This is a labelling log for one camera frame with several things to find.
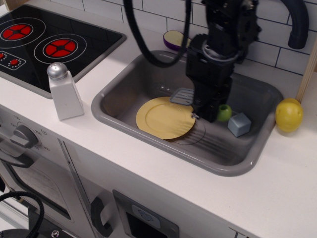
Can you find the light blue toy cube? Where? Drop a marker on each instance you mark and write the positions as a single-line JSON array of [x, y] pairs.
[[239, 124]]

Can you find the dark grey cabinet handle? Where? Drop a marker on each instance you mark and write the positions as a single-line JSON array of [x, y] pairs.
[[96, 209]]

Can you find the purple toy eggplant half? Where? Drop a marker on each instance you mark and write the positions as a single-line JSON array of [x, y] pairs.
[[173, 40]]

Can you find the yellow toy plate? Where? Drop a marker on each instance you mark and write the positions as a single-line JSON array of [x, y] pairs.
[[164, 119]]

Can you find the grey dishwasher control panel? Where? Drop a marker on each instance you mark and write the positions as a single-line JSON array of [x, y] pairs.
[[140, 222]]

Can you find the green handled grey spatula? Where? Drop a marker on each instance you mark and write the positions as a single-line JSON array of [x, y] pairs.
[[185, 96]]

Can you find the black toy faucet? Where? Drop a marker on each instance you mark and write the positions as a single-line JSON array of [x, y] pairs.
[[300, 23]]

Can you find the grey oven knob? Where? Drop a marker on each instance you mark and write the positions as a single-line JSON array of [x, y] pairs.
[[24, 137]]

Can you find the wooden side post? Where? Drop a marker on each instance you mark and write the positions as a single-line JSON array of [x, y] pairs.
[[311, 68]]

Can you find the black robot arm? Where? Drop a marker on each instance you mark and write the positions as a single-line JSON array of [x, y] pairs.
[[211, 57]]

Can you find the yellow toy lemon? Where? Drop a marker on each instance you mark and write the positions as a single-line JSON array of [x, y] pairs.
[[289, 115]]

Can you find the grey plastic sink basin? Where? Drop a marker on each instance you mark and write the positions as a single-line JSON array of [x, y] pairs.
[[209, 145]]

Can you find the black toy stovetop red burners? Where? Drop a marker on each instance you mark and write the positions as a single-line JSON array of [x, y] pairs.
[[32, 38]]

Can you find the white salt shaker silver cap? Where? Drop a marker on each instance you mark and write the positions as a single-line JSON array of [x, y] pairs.
[[66, 98]]

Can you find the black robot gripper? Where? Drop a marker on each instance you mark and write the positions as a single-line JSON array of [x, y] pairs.
[[212, 82]]

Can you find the grey oven door handle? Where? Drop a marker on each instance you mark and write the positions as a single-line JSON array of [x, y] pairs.
[[14, 155]]

